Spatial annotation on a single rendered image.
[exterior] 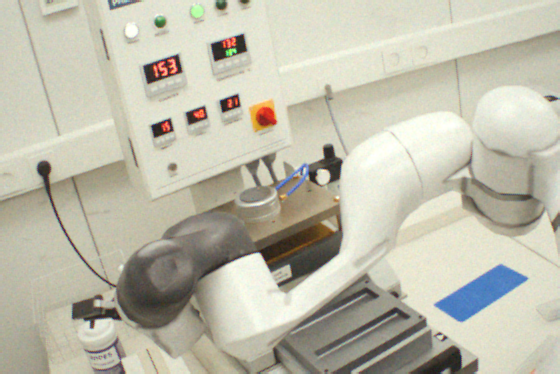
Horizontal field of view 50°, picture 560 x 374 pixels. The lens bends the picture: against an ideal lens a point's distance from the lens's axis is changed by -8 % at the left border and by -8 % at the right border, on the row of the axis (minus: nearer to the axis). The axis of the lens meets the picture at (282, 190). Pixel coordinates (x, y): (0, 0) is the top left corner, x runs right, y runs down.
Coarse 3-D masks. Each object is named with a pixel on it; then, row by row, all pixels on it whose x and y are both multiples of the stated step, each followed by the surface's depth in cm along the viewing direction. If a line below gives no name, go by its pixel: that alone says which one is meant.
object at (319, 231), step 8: (320, 224) 123; (304, 232) 121; (312, 232) 121; (320, 232) 120; (328, 232) 120; (280, 240) 120; (288, 240) 120; (296, 240) 119; (304, 240) 119; (312, 240) 118; (264, 248) 119; (272, 248) 118; (280, 248) 118; (288, 248) 117; (296, 248) 117; (264, 256) 116; (272, 256) 116; (280, 256) 115
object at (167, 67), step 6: (168, 60) 116; (174, 60) 116; (150, 66) 114; (156, 66) 115; (162, 66) 115; (168, 66) 116; (174, 66) 117; (150, 72) 115; (156, 72) 115; (162, 72) 116; (168, 72) 116; (174, 72) 117; (156, 78) 116
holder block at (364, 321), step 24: (360, 288) 113; (336, 312) 110; (360, 312) 106; (384, 312) 105; (408, 312) 104; (288, 336) 104; (312, 336) 103; (336, 336) 102; (360, 336) 103; (384, 336) 99; (408, 336) 101; (312, 360) 97; (336, 360) 97; (360, 360) 97
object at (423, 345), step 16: (416, 336) 95; (432, 336) 101; (288, 352) 104; (384, 352) 94; (400, 352) 94; (416, 352) 96; (432, 352) 97; (464, 352) 95; (288, 368) 104; (304, 368) 100; (368, 368) 92; (384, 368) 94; (400, 368) 95; (448, 368) 93; (464, 368) 93
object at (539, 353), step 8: (552, 336) 121; (544, 344) 120; (552, 344) 119; (536, 352) 118; (544, 352) 118; (528, 360) 117; (536, 360) 116; (520, 368) 115; (528, 368) 115; (536, 368) 114
